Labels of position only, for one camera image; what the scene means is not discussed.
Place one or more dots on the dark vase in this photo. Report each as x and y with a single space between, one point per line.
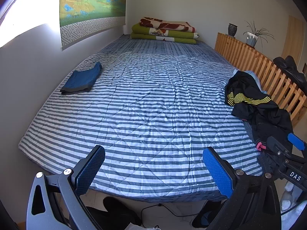
232 30

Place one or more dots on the light blue cloth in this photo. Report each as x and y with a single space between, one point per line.
259 81

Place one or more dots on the dark clothes on rail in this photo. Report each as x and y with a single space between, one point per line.
290 67

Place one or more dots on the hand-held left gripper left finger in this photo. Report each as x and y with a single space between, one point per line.
90 170

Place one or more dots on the wooden door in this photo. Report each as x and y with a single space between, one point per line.
292 40

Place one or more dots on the folded green blanket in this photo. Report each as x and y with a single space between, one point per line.
144 35

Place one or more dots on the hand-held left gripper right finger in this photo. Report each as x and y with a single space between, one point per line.
217 172

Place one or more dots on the blue striped quilt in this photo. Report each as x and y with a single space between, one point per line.
144 100

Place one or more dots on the folded blue towel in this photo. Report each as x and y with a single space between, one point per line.
81 76

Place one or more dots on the black garment with yellow stripes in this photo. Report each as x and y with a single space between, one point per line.
244 86

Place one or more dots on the black pants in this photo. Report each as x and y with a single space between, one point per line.
271 124

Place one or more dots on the folded dark grey cloth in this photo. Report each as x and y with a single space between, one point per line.
72 91

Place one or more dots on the landscape wall hanging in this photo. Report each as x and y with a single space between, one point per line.
91 4

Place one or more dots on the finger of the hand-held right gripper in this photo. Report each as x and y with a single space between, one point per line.
278 148
297 141

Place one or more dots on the folded red floral blanket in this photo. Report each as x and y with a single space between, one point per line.
168 25

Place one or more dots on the wooden slatted rail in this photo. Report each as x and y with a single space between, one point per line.
239 50

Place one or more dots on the potted plant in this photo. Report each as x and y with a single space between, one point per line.
251 39

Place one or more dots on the person's right hand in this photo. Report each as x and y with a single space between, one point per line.
289 196

